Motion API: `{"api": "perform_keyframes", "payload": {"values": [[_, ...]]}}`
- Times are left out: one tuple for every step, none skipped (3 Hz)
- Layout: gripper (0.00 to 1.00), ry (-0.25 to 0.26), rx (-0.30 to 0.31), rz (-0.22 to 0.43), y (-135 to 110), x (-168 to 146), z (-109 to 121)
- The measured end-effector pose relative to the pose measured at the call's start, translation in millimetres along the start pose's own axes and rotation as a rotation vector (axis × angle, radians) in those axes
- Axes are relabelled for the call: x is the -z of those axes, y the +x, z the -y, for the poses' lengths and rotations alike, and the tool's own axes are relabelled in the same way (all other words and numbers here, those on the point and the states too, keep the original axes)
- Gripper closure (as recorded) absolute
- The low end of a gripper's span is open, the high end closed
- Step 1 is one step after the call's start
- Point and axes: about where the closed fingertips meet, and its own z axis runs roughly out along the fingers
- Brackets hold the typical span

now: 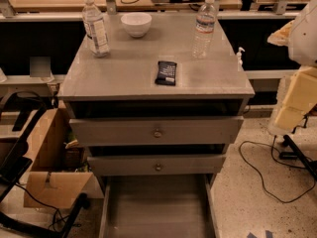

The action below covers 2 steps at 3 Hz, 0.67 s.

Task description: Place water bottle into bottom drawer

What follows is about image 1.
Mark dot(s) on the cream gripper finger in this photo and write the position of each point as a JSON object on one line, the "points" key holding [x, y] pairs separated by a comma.
{"points": [[281, 36], [300, 98]]}

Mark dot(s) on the clear water bottle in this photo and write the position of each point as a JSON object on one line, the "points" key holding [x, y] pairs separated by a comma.
{"points": [[204, 29]]}

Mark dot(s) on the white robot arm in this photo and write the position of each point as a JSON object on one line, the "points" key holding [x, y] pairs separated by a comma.
{"points": [[302, 48]]}

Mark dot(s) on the small pump dispenser bottle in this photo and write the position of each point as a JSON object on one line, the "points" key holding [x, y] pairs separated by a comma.
{"points": [[239, 55]]}

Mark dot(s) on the grey top drawer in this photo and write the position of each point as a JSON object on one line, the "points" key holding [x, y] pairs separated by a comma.
{"points": [[138, 131]]}

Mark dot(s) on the grey drawer cabinet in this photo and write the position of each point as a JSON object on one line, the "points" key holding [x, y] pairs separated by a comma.
{"points": [[122, 85]]}

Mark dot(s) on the labelled water bottle left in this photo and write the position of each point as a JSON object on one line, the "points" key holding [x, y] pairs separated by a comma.
{"points": [[94, 25]]}

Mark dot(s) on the grey middle drawer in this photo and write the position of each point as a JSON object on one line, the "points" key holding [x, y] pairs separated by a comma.
{"points": [[156, 165]]}

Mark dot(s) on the grey open bottom drawer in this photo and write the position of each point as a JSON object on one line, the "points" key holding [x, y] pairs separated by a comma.
{"points": [[175, 206]]}

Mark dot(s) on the black stand leg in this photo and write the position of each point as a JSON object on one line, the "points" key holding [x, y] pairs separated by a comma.
{"points": [[295, 153]]}

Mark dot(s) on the dark snack packet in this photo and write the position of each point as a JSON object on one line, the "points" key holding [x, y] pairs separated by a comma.
{"points": [[166, 73]]}

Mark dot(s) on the white ceramic bowl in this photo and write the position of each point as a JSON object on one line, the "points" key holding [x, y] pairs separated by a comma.
{"points": [[136, 24]]}

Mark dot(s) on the open cardboard box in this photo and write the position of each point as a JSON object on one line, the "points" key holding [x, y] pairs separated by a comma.
{"points": [[54, 178]]}

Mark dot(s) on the black chair frame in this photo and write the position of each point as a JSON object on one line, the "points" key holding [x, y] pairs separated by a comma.
{"points": [[13, 165]]}

